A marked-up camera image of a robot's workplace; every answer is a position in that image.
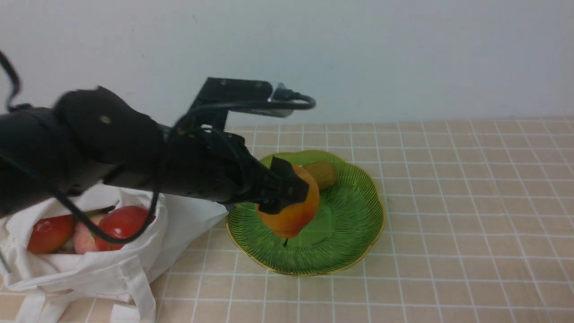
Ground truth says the green glass plate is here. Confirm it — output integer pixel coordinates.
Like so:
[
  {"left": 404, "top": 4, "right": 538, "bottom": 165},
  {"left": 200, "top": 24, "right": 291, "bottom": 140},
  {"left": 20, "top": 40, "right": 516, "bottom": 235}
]
[{"left": 226, "top": 150, "right": 386, "bottom": 277}]

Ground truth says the white cloth tote bag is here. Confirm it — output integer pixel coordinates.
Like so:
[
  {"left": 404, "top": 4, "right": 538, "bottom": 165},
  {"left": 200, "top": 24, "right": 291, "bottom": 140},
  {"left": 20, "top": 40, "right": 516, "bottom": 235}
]
[{"left": 1, "top": 195, "right": 228, "bottom": 323}]

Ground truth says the black cable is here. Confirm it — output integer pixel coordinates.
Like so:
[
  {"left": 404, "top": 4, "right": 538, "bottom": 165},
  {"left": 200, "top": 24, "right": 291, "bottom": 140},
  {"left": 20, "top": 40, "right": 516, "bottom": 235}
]
[{"left": 0, "top": 50, "right": 317, "bottom": 245}]

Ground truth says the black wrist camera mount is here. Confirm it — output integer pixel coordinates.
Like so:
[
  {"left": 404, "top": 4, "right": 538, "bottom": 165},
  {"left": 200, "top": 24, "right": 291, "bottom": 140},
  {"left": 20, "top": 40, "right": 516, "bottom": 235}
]
[{"left": 188, "top": 77, "right": 294, "bottom": 131}]

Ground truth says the red apple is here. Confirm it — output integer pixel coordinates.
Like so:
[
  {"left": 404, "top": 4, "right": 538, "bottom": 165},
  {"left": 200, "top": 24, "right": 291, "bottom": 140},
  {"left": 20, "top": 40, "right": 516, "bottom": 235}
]
[
  {"left": 26, "top": 214, "right": 74, "bottom": 255},
  {"left": 98, "top": 205, "right": 149, "bottom": 239}
]

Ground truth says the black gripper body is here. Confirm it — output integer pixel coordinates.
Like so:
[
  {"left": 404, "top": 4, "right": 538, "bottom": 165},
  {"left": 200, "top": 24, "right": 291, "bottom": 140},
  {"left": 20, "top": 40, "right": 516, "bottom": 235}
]
[{"left": 104, "top": 127, "right": 275, "bottom": 204}]

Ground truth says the pink peach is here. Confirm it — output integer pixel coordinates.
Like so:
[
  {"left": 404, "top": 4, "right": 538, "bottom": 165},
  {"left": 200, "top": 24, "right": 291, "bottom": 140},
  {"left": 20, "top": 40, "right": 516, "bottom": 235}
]
[{"left": 72, "top": 221, "right": 98, "bottom": 255}]

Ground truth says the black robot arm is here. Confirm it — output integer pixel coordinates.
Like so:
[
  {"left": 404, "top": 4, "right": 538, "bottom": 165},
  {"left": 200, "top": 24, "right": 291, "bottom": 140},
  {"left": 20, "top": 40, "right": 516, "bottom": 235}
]
[{"left": 0, "top": 78, "right": 314, "bottom": 214}]

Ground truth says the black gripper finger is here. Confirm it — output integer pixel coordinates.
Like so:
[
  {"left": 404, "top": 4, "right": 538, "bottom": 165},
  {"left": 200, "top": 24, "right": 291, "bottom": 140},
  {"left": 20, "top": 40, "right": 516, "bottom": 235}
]
[{"left": 258, "top": 179, "right": 309, "bottom": 214}]

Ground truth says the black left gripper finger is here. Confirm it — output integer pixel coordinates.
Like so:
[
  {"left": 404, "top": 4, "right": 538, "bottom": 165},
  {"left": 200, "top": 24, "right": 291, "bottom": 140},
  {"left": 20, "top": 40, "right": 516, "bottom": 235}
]
[{"left": 269, "top": 156, "right": 296, "bottom": 180}]

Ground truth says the orange round fruit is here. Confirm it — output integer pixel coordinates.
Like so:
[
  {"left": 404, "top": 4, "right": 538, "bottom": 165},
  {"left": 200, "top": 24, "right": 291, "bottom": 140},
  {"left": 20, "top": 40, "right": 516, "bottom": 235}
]
[{"left": 256, "top": 164, "right": 320, "bottom": 239}]

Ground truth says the brown kiwi fruit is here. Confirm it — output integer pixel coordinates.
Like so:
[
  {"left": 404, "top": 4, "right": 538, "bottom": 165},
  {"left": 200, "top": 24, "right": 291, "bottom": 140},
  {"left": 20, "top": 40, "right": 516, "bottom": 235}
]
[{"left": 303, "top": 161, "right": 338, "bottom": 191}]

